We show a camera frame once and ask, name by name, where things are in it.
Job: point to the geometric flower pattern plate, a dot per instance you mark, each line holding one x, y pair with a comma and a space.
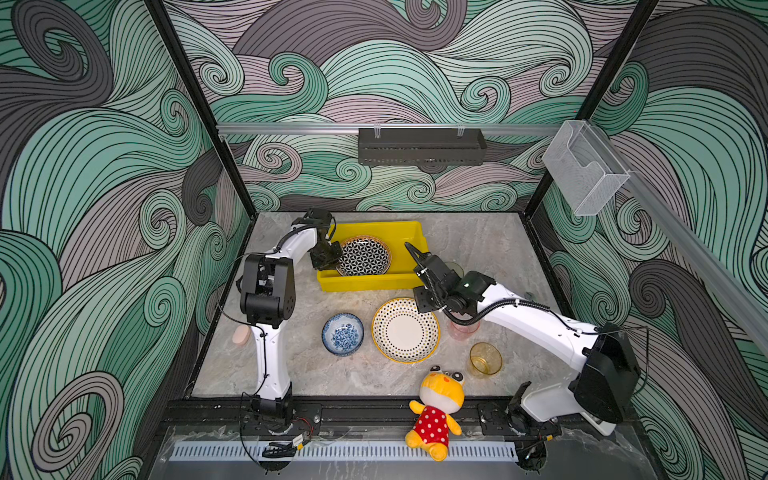
364, 256

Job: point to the green transparent cup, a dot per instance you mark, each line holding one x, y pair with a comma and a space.
456, 268

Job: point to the white slotted cable duct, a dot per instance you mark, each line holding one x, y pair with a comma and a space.
361, 451

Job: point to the yellow plush toy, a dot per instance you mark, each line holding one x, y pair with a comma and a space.
441, 395

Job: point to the pink transparent cup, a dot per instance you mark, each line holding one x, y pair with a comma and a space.
462, 332

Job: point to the yellow plastic bin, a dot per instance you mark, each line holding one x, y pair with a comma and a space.
401, 272

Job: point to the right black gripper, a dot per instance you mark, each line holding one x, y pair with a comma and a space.
420, 301

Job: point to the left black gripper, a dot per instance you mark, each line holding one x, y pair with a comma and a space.
334, 260

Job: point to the white remote control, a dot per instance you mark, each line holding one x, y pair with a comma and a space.
603, 427

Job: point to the blue floral bowl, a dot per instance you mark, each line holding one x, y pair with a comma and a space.
342, 334

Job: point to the yellow rimmed dotted plate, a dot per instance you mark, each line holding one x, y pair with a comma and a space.
401, 333

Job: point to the black wall shelf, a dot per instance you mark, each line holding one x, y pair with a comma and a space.
421, 146

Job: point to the clear plastic wall holder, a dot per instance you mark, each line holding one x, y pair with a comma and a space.
585, 166

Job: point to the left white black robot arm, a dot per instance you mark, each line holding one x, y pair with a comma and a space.
268, 298

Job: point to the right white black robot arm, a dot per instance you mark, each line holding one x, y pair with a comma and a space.
603, 369

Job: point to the amber transparent cup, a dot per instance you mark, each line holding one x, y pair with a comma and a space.
485, 360

